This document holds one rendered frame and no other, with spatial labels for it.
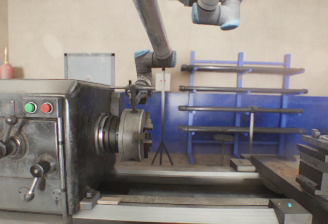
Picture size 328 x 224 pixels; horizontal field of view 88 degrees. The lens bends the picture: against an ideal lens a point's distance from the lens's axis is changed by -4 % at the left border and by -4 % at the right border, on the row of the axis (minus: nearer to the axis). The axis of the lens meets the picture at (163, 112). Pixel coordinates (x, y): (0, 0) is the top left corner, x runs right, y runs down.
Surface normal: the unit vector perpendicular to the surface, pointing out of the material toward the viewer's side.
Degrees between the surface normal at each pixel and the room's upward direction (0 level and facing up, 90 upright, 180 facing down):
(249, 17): 90
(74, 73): 90
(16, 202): 90
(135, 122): 52
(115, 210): 36
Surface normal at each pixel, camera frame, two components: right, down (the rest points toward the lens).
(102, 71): -0.03, 0.10
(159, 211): 0.00, -0.75
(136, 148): -0.03, 0.35
